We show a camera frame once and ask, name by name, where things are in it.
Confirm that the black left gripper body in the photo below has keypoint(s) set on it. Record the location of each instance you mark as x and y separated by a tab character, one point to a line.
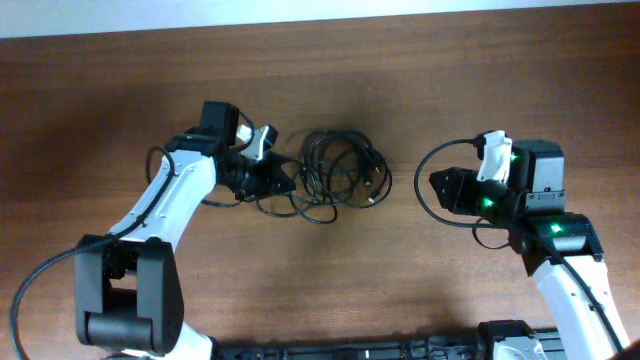
256	178

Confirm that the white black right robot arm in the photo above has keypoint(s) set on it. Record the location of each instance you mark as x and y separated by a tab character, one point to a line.
519	188

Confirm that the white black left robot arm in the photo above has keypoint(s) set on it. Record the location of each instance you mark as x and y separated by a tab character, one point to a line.
128	296

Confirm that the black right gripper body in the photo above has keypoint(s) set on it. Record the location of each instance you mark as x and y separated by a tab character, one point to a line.
468	193

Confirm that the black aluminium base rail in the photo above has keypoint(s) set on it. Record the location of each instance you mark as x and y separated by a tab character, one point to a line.
501	339

